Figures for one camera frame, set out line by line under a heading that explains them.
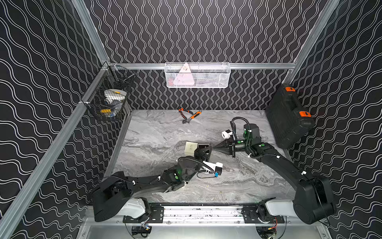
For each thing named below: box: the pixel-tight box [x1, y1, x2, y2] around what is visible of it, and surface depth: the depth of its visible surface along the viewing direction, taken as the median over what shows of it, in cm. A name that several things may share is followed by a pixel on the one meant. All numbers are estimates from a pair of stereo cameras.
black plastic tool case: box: [265, 83, 316, 149], surface depth 91 cm
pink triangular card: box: [173, 62, 195, 86], surface depth 91 cm
